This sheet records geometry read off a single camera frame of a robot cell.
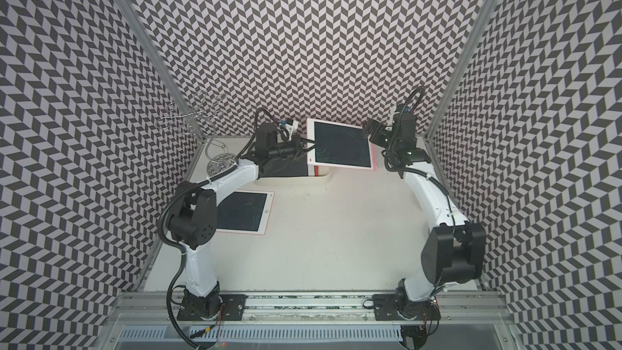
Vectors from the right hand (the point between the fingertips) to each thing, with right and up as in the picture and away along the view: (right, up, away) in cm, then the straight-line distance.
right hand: (373, 131), depth 83 cm
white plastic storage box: (-11, -19, +19) cm, 29 cm away
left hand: (-19, -5, +2) cm, 20 cm away
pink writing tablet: (-48, -31, +11) cm, 58 cm away
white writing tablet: (-30, -12, -5) cm, 32 cm away
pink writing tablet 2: (-11, -5, +6) cm, 14 cm away
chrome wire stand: (-82, +11, +31) cm, 88 cm away
